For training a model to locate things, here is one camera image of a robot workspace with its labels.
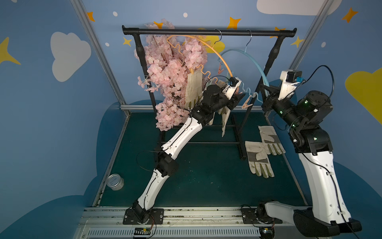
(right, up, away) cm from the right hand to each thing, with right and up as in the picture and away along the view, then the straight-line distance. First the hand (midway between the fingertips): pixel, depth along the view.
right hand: (266, 84), depth 55 cm
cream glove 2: (+15, -38, +40) cm, 57 cm away
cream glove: (-16, -13, +40) cm, 45 cm away
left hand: (-5, +3, +14) cm, 15 cm away
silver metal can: (-71, -47, +25) cm, 88 cm away
